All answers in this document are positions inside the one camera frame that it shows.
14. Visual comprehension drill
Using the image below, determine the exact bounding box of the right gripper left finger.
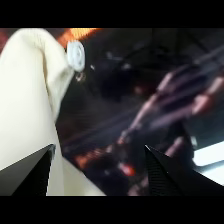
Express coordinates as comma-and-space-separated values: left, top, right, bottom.
0, 143, 57, 197

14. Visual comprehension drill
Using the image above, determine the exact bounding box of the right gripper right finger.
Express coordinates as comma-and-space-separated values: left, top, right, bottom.
144, 144, 224, 197

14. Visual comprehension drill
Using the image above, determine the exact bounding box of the cream knitted sweater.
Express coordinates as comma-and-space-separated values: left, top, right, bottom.
0, 28, 105, 197

